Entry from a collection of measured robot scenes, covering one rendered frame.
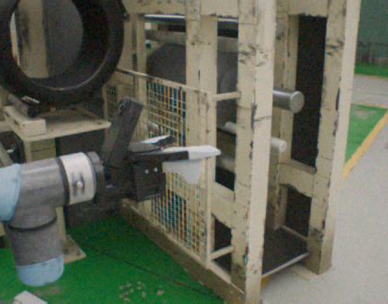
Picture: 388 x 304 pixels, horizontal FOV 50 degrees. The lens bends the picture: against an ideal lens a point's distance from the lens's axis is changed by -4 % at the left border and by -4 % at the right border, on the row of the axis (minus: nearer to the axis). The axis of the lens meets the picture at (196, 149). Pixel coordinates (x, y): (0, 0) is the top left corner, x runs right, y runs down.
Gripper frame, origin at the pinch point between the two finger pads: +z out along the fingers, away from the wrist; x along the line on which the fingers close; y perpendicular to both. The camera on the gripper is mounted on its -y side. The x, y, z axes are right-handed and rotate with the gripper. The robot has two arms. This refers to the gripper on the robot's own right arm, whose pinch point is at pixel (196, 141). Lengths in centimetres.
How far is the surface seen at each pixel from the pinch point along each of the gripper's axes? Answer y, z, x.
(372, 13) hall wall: -81, 801, -547
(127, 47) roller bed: -20, 46, -137
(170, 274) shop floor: 92, 47, -113
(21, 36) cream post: -29, -4, -140
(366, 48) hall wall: -4, 799, -562
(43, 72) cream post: -12, 5, -143
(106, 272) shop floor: 89, 19, -131
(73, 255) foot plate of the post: 85, 9, -153
